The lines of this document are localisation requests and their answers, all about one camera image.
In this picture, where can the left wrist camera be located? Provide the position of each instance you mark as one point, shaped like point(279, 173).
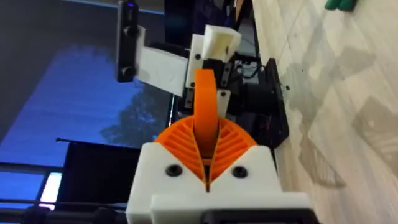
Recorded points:
point(127, 40)

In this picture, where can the black monitor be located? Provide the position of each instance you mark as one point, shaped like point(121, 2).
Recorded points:
point(96, 174)

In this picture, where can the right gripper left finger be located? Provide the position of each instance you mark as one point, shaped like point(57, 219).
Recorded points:
point(155, 174)

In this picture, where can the green toy vegetable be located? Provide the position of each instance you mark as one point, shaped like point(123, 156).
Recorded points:
point(340, 3)

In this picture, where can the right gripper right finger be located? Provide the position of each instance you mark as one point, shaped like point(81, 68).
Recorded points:
point(248, 174)

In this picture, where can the black upright wrist plate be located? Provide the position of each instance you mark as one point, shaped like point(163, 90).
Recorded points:
point(278, 102)

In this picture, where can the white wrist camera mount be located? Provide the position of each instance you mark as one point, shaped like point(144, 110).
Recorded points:
point(161, 68)

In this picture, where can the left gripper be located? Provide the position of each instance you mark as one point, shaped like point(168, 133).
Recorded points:
point(248, 93)

